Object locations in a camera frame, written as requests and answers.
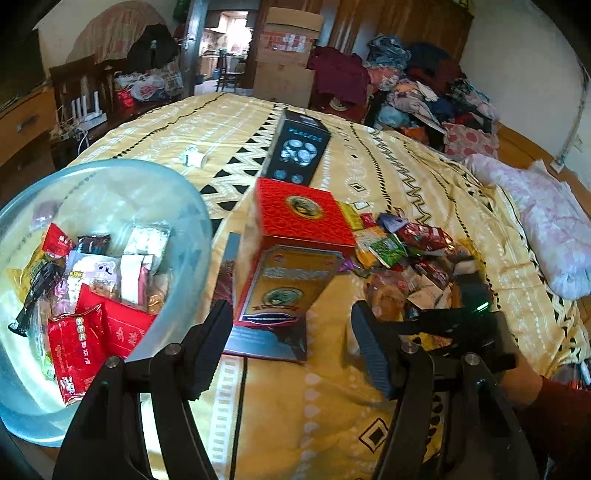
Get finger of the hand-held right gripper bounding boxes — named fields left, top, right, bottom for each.
left=402, top=308, right=463, bottom=336

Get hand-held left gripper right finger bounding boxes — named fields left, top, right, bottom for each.
left=350, top=300, right=541, bottom=480

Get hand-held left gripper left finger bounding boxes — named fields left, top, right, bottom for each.
left=52, top=299, right=234, bottom=480

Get white packet pink edge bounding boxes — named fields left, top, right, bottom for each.
left=117, top=254, right=156, bottom=308

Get white grey snack packet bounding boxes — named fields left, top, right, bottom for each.
left=122, top=224, right=172, bottom=267

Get white purple snack packet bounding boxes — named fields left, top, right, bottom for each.
left=65, top=254, right=123, bottom=302

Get small dark snack packet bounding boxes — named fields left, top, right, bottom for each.
left=74, top=233, right=112, bottom=256

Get black long snack packet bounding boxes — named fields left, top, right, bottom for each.
left=7, top=261, right=68, bottom=334

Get clear blue plastic basin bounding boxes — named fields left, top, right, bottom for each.
left=0, top=159, right=214, bottom=448

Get small red snack packet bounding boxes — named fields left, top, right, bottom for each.
left=41, top=223, right=77, bottom=259

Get yellow clear snack packet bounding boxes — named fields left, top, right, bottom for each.
left=7, top=251, right=47, bottom=302

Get person's right forearm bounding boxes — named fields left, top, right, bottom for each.
left=499, top=360, right=591, bottom=467

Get white small snack packet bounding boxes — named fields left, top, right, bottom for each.
left=406, top=284, right=453, bottom=311

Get dark red snack packet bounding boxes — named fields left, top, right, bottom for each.
left=397, top=222, right=456, bottom=253

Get yellow patterned bedsheet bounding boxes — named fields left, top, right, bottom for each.
left=69, top=92, right=591, bottom=480

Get pink floral pillow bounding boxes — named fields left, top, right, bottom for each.
left=464, top=154, right=591, bottom=302
left=443, top=122, right=502, bottom=163

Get yellow green snack packet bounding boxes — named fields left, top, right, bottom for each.
left=337, top=200, right=371, bottom=232

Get red gift box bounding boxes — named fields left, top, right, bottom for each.
left=232, top=178, right=357, bottom=328

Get tall black box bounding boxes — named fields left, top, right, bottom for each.
left=267, top=108, right=332, bottom=188

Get pile of clothes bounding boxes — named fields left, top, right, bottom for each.
left=365, top=32, right=502, bottom=154

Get dark red garment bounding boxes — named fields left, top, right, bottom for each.
left=307, top=46, right=373, bottom=123

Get plain cardboard box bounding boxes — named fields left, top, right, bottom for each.
left=252, top=62, right=317, bottom=110

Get red white plastic bags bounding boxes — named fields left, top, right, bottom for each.
left=113, top=71, right=184, bottom=105

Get white router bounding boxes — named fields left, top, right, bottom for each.
left=69, top=90, right=110, bottom=123

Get wooden chair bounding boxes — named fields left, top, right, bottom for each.
left=215, top=48, right=248, bottom=93

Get light wooden cabinet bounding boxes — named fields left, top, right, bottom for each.
left=0, top=85, right=59, bottom=195

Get wooden wardrobe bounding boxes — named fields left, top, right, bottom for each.
left=323, top=0, right=476, bottom=71

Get dark wooden desk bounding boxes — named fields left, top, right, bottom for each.
left=48, top=60, right=139, bottom=172

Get cardboard box red print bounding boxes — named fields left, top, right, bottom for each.
left=256, top=30, right=320, bottom=68

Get black garment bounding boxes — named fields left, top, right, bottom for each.
left=127, top=23, right=182, bottom=71

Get small cardboard box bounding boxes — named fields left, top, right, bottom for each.
left=261, top=7, right=325, bottom=34

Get striped arched headboard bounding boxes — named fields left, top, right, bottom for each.
left=65, top=0, right=178, bottom=66

